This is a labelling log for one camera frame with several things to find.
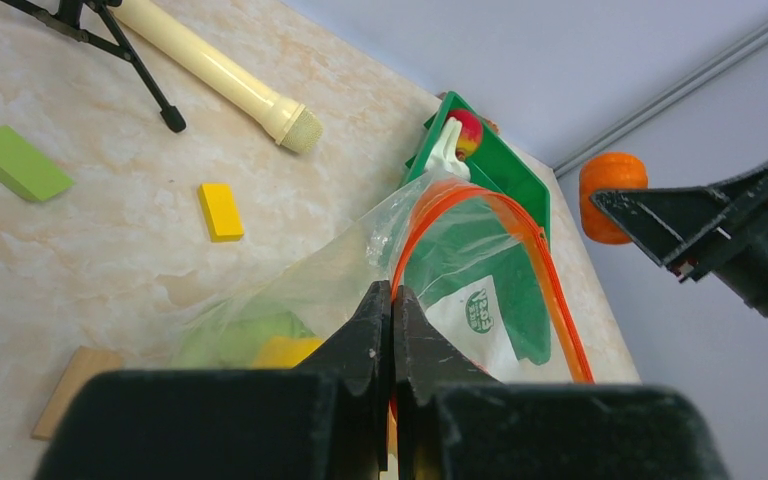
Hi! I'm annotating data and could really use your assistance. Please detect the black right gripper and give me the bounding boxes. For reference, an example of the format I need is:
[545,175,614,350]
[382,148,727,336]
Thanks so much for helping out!
[591,160,768,319]

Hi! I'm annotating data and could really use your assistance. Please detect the yellow lemon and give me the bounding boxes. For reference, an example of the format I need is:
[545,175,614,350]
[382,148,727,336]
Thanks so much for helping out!
[251,336,324,369]

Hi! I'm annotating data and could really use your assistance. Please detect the green apple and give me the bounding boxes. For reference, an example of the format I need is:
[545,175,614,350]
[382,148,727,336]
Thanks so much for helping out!
[170,312,320,369]

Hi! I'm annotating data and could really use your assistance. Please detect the cream toy microphone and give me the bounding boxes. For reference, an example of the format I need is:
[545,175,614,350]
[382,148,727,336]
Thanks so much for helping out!
[112,1,324,154]

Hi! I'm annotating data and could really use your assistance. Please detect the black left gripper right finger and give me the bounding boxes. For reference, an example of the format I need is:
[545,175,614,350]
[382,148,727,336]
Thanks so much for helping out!
[393,287,729,479]

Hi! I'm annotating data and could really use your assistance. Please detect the orange mini pumpkin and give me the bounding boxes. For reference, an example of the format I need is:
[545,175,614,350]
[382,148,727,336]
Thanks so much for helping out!
[579,152,648,245]

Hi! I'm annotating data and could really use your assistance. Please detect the clear zip bag orange zipper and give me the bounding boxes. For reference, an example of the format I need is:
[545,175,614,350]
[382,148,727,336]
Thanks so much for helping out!
[171,171,594,384]

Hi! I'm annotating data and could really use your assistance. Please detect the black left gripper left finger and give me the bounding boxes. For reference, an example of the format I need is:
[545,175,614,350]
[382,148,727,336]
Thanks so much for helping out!
[35,281,392,479]

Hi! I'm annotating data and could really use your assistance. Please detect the green plastic tray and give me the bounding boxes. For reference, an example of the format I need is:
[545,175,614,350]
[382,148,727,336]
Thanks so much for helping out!
[403,127,552,365]

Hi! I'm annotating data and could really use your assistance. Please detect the yellow block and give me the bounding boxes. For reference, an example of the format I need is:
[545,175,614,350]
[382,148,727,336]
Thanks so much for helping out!
[197,183,245,243]

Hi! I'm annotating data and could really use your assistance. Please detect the red apple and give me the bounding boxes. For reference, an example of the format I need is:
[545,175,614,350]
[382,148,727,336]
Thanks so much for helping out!
[447,108,484,161]

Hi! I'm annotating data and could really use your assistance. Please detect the purple microphone on tripod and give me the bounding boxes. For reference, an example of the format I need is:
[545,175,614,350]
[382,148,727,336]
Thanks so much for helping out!
[0,0,188,134]

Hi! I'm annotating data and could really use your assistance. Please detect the light green block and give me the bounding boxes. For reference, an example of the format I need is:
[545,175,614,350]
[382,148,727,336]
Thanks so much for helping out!
[0,125,74,203]

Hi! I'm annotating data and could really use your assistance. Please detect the brown cork piece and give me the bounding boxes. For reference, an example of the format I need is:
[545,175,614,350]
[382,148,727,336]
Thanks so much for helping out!
[482,117,500,135]

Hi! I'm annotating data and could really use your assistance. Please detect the white garlic bulbs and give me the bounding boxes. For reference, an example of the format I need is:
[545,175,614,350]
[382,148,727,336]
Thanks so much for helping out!
[423,118,471,181]

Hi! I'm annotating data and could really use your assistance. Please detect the flat wooden block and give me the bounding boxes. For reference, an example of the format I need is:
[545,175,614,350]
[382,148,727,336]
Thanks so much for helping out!
[30,346,124,441]

